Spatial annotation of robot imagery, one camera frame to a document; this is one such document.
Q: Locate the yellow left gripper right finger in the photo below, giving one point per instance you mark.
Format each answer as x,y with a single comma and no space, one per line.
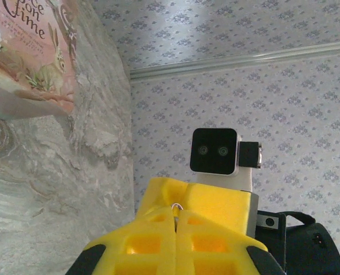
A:
212,260

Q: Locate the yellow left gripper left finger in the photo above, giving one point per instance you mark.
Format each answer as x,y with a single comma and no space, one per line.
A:
146,257

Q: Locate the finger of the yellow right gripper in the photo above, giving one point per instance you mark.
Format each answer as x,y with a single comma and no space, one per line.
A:
218,206
161,194

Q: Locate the pink picture book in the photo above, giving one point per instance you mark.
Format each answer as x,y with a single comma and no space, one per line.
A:
29,51

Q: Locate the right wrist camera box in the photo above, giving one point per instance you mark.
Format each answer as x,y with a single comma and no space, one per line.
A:
212,151

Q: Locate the aluminium frame post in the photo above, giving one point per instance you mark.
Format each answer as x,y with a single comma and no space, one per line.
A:
244,58

